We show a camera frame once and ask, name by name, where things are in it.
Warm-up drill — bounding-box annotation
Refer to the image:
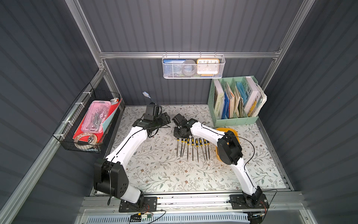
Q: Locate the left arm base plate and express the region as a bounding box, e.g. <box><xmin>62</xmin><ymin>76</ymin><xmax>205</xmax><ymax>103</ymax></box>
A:
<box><xmin>118</xmin><ymin>197</ymin><xmax>158</xmax><ymax>213</ymax></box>

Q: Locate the white book in organizer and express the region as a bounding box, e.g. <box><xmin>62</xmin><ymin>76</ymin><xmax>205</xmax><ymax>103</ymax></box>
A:
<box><xmin>244</xmin><ymin>77</ymin><xmax>260</xmax><ymax>117</ymax></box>

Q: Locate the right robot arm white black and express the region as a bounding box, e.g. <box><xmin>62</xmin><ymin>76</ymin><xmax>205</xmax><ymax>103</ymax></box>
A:
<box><xmin>172</xmin><ymin>114</ymin><xmax>264</xmax><ymax>208</ymax></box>

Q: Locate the clear tape roll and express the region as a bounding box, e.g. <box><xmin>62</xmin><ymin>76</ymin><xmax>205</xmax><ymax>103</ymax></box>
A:
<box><xmin>74</xmin><ymin>133</ymin><xmax>98</xmax><ymax>146</ymax></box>

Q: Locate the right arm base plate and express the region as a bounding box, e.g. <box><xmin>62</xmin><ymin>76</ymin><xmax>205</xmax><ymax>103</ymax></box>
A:
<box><xmin>228</xmin><ymin>194</ymin><xmax>269</xmax><ymax>210</ymax></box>

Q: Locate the red folder in basket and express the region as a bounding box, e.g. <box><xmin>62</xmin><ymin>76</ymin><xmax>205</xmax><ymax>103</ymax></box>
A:
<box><xmin>73</xmin><ymin>98</ymin><xmax>121</xmax><ymax>145</ymax></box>

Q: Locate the yellow black file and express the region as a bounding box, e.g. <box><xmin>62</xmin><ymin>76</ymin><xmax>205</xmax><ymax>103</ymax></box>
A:
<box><xmin>195</xmin><ymin>138</ymin><xmax>199</xmax><ymax>162</ymax></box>
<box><xmin>199</xmin><ymin>138</ymin><xmax>206</xmax><ymax>161</ymax></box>
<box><xmin>191</xmin><ymin>137</ymin><xmax>194</xmax><ymax>161</ymax></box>
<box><xmin>180</xmin><ymin>138</ymin><xmax>184</xmax><ymax>157</ymax></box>
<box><xmin>206</xmin><ymin>140</ymin><xmax>210</xmax><ymax>161</ymax></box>
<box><xmin>176</xmin><ymin>137</ymin><xmax>180</xmax><ymax>157</ymax></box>
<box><xmin>181</xmin><ymin>138</ymin><xmax>187</xmax><ymax>157</ymax></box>
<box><xmin>186</xmin><ymin>138</ymin><xmax>190</xmax><ymax>161</ymax></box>
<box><xmin>203</xmin><ymin>139</ymin><xmax>208</xmax><ymax>161</ymax></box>

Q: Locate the yellow white clock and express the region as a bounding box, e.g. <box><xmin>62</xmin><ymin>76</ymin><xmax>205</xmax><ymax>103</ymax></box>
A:
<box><xmin>196</xmin><ymin>58</ymin><xmax>220</xmax><ymax>75</ymax></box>

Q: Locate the grey tape roll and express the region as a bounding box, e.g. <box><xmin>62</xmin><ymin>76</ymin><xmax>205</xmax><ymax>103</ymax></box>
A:
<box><xmin>182</xmin><ymin>59</ymin><xmax>197</xmax><ymax>77</ymax></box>

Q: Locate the yellow storage tray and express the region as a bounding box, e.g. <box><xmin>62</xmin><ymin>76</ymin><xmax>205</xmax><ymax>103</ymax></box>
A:
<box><xmin>216</xmin><ymin>128</ymin><xmax>242</xmax><ymax>165</ymax></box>

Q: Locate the white wire hanging basket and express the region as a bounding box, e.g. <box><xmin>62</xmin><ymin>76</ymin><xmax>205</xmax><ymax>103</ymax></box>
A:
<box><xmin>162</xmin><ymin>54</ymin><xmax>226</xmax><ymax>79</ymax></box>

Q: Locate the blue desk lamp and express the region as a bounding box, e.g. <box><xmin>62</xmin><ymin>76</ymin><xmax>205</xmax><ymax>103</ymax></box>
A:
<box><xmin>142</xmin><ymin>91</ymin><xmax>156</xmax><ymax>105</ymax></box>

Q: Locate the pink plastic tool case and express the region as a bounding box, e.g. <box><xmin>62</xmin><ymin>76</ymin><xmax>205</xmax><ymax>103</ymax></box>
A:
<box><xmin>81</xmin><ymin>100</ymin><xmax>111</xmax><ymax>133</ymax></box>

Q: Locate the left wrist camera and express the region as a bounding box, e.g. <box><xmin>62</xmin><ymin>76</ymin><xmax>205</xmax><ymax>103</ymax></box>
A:
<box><xmin>143</xmin><ymin>102</ymin><xmax>162</xmax><ymax>121</ymax></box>

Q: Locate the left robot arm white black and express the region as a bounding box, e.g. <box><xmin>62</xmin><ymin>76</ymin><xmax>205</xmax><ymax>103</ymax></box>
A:
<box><xmin>94</xmin><ymin>113</ymin><xmax>171</xmax><ymax>207</ymax></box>

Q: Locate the black wire side basket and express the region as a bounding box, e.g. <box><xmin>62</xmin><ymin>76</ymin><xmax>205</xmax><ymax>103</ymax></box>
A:
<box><xmin>53</xmin><ymin>85</ymin><xmax>122</xmax><ymax>154</ymax></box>

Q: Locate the blue box in basket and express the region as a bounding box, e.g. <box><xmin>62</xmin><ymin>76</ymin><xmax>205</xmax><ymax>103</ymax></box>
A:
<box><xmin>162</xmin><ymin>59</ymin><xmax>185</xmax><ymax>76</ymax></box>

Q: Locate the green file organizer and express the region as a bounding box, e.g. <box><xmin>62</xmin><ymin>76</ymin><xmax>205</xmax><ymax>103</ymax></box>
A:
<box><xmin>208</xmin><ymin>76</ymin><xmax>267</xmax><ymax>127</ymax></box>

